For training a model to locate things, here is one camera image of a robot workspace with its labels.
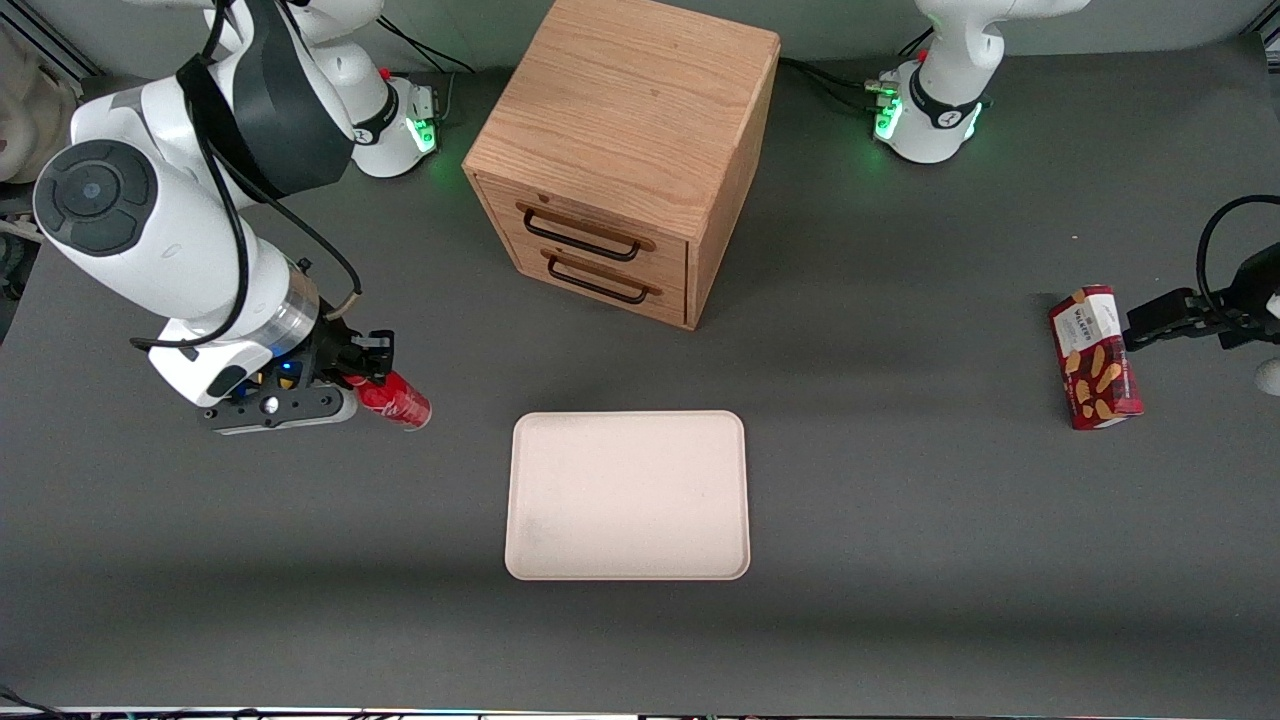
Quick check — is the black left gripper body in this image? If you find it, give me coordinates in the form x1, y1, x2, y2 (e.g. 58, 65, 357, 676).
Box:
1195, 243, 1280, 351

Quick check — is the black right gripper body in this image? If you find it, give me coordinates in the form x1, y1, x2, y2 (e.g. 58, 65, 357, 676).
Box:
296, 316, 363, 391

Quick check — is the red coke bottle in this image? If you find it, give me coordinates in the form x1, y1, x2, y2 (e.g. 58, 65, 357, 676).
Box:
349, 370, 434, 431

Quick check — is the beige rectangular tray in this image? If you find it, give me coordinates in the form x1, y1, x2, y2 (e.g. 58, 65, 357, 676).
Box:
504, 410, 752, 582

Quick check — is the red cookie box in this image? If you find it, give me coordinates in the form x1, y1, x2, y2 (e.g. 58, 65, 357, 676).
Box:
1048, 285, 1145, 431

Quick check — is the wooden drawer cabinet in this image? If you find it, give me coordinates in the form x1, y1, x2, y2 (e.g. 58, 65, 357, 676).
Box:
462, 0, 782, 331

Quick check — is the beige cloth bundle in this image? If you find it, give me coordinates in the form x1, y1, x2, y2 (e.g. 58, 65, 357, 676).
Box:
0, 25, 83, 186

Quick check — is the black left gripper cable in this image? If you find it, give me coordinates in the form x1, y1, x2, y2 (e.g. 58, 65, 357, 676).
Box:
1196, 194, 1280, 313

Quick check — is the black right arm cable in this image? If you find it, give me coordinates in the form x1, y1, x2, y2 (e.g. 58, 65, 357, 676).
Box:
129, 0, 364, 352

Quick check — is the black metal drawer handle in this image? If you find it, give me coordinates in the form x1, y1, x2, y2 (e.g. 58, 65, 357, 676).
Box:
541, 250, 663, 305
516, 201, 658, 263

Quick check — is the black right base cable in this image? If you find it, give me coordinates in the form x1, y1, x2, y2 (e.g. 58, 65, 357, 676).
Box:
378, 15, 479, 77

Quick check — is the black base cable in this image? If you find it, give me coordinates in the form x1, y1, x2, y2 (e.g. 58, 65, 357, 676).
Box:
378, 15, 479, 77
779, 56, 893, 113

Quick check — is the black left base cable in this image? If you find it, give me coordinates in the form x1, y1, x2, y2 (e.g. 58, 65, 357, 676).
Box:
779, 56, 893, 113

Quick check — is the dark aluminium frame rail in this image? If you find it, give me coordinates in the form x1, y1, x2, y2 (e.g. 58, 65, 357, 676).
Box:
18, 20, 103, 79

